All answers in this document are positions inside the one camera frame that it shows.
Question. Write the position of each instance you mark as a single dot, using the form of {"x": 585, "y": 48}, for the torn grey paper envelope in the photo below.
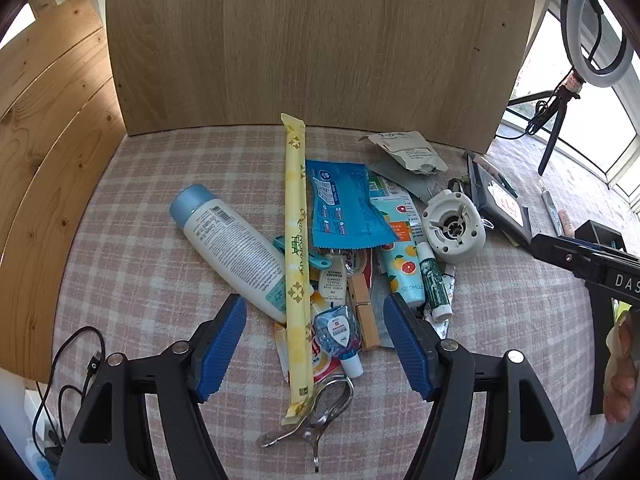
{"x": 405, "y": 152}

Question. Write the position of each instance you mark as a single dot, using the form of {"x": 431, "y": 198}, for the person's right hand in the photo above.
{"x": 622, "y": 370}

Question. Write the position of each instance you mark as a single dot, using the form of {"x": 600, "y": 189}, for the grey flat packet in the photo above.
{"x": 415, "y": 185}

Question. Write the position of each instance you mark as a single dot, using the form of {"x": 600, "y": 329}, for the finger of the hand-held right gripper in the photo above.
{"x": 590, "y": 243}
{"x": 560, "y": 255}

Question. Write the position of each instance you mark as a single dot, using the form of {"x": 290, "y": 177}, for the green lip balm stick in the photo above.
{"x": 432, "y": 280}

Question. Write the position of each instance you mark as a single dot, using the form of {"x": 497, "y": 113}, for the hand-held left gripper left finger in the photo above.
{"x": 222, "y": 350}

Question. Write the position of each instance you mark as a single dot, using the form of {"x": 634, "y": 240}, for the small blue eye drops bottle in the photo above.
{"x": 335, "y": 330}

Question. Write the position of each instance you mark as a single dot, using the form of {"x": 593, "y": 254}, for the silver metal clip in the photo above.
{"x": 325, "y": 400}

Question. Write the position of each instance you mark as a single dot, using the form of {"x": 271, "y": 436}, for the blue foil packet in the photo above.
{"x": 345, "y": 205}

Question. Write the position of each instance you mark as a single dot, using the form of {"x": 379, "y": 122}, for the black tripod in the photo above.
{"x": 552, "y": 135}

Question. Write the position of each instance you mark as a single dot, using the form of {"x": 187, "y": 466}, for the teal plastic clothespin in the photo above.
{"x": 315, "y": 261}

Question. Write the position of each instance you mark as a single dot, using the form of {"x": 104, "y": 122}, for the red white sachet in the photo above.
{"x": 322, "y": 365}

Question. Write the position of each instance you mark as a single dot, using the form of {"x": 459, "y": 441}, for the small white bottle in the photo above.
{"x": 332, "y": 282}

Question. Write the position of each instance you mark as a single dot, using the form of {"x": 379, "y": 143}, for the white green packet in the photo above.
{"x": 387, "y": 187}

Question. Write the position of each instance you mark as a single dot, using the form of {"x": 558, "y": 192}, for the white lotion bottle blue cap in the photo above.
{"x": 235, "y": 250}

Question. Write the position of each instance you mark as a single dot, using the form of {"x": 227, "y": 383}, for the grapefruit print cream tube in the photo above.
{"x": 402, "y": 265}

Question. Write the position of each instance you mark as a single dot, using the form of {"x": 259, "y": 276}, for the grey glue tube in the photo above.
{"x": 550, "y": 207}

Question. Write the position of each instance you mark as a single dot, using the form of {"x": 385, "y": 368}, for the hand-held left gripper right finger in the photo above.
{"x": 407, "y": 350}

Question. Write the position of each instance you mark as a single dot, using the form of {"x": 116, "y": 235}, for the light wooden board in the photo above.
{"x": 300, "y": 50}

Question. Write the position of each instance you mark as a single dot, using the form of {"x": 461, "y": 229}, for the wooden clothespin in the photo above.
{"x": 365, "y": 320}

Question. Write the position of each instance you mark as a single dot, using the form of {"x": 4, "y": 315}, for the pink checked desktop cloth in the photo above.
{"x": 150, "y": 260}

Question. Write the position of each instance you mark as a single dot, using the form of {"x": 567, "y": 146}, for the white blue patterned tube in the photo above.
{"x": 442, "y": 327}

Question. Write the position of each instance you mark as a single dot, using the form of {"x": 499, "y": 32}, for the wooden plank panel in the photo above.
{"x": 50, "y": 160}

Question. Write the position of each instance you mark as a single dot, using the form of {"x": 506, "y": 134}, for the white round plastic device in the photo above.
{"x": 450, "y": 225}

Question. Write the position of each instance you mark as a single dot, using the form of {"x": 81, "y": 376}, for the long yellow tea packet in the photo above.
{"x": 295, "y": 210}

